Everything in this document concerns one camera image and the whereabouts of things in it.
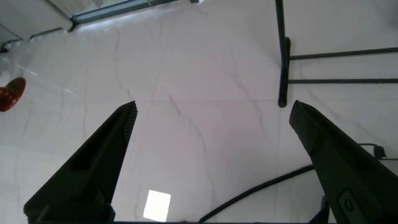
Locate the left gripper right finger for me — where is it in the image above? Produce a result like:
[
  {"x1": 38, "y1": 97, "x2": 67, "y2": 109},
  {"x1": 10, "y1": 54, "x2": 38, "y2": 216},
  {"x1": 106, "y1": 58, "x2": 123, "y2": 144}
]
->
[{"x1": 289, "y1": 100, "x2": 398, "y2": 222}]

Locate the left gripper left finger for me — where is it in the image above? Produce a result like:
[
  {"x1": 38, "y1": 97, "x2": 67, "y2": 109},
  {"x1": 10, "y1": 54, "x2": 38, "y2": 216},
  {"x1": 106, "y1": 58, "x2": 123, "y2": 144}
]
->
[{"x1": 24, "y1": 100, "x2": 138, "y2": 222}]

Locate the black clothes rack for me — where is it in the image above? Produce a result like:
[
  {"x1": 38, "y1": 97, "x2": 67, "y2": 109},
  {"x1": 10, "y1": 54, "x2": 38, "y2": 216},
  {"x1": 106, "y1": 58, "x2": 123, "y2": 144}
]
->
[{"x1": 275, "y1": 0, "x2": 398, "y2": 108}]

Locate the red round stand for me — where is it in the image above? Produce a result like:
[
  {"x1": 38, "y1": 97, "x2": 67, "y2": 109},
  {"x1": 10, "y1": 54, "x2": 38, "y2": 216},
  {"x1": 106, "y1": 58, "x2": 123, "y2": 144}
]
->
[{"x1": 0, "y1": 77, "x2": 27, "y2": 112}]

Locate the window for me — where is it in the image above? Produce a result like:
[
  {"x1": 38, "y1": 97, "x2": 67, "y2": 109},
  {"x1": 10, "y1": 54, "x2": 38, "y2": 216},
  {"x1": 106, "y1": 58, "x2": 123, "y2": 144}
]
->
[{"x1": 68, "y1": 0, "x2": 180, "y2": 27}]

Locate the white curtain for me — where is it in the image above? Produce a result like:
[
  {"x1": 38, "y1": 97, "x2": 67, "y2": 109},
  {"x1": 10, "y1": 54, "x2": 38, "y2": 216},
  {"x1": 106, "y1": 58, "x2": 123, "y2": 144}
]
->
[{"x1": 0, "y1": 0, "x2": 74, "y2": 47}]

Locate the black cable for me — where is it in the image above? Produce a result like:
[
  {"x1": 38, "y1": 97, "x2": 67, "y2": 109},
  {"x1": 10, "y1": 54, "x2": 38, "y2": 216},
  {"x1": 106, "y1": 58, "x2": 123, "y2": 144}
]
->
[{"x1": 198, "y1": 164, "x2": 315, "y2": 223}]

